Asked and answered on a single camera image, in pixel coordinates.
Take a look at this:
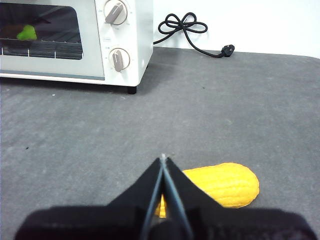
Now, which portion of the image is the purple eggplant with green stem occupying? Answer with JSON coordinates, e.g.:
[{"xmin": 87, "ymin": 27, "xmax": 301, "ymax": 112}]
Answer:
[{"xmin": 1, "ymin": 23, "xmax": 38, "ymax": 42}]

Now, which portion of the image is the oven door with beige handle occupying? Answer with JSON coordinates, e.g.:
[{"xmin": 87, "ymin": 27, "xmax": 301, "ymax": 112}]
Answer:
[{"xmin": 0, "ymin": 0, "xmax": 106, "ymax": 82}]

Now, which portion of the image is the yellow corn cob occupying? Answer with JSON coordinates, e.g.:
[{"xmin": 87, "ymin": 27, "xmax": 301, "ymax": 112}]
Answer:
[{"xmin": 154, "ymin": 162, "xmax": 260, "ymax": 219}]

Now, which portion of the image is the beige oven knob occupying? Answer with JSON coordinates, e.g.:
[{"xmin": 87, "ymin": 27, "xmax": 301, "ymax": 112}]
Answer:
[
  {"xmin": 103, "ymin": 0, "xmax": 129, "ymax": 26},
  {"xmin": 108, "ymin": 47, "xmax": 131, "ymax": 73}
]

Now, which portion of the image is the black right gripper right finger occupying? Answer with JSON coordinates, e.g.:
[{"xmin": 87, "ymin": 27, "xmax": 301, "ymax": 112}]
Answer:
[{"xmin": 163, "ymin": 157, "xmax": 318, "ymax": 240}]

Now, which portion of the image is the black power cord with plug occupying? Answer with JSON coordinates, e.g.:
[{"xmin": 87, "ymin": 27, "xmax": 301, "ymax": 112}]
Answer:
[{"xmin": 152, "ymin": 12, "xmax": 236, "ymax": 59}]

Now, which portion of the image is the metal wire oven rack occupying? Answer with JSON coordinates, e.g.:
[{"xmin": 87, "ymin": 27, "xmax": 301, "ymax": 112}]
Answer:
[{"xmin": 0, "ymin": 38, "xmax": 84, "ymax": 61}]

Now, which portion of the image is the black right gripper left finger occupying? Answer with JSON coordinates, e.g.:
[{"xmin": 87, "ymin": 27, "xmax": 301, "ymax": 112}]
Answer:
[{"xmin": 14, "ymin": 156, "xmax": 164, "ymax": 240}]

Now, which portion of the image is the white Toshiba toaster oven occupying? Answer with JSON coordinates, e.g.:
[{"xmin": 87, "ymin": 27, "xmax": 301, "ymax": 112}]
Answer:
[{"xmin": 0, "ymin": 0, "xmax": 154, "ymax": 95}]

